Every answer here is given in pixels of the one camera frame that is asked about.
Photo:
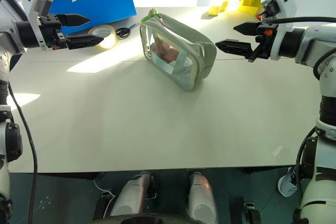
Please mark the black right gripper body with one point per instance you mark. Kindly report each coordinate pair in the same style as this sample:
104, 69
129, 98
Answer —
263, 44

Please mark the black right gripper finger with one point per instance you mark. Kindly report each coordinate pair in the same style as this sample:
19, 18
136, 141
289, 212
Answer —
233, 47
248, 28

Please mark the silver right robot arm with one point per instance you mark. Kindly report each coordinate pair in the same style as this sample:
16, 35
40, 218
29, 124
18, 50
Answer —
315, 41

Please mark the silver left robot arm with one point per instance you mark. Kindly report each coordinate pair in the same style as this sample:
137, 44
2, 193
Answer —
7, 41

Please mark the yellow sponge block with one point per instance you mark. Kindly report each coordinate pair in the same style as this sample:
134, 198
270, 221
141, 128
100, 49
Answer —
224, 6
214, 10

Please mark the dark rounded robot torso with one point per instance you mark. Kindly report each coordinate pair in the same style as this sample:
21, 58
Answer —
144, 220

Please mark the blue box with white logo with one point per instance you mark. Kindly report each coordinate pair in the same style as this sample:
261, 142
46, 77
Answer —
105, 1

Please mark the silver left robot leg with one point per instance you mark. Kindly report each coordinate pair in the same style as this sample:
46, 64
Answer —
132, 195

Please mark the silver right robot leg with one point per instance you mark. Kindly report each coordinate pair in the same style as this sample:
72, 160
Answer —
200, 197

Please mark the white sneaker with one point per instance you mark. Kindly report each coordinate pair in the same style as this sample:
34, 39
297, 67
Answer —
287, 183

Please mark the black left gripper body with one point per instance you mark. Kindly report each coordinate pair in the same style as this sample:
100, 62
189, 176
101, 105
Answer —
53, 22

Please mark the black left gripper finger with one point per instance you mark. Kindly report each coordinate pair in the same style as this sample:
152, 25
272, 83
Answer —
85, 40
76, 20

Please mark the clear green zippered pouch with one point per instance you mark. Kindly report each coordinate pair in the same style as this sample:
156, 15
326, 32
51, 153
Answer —
194, 43

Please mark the beige packing tape roll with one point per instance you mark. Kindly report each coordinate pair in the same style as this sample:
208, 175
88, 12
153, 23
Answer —
110, 41

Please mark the silver robot leg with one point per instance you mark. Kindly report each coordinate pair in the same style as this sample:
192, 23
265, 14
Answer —
200, 197
132, 195

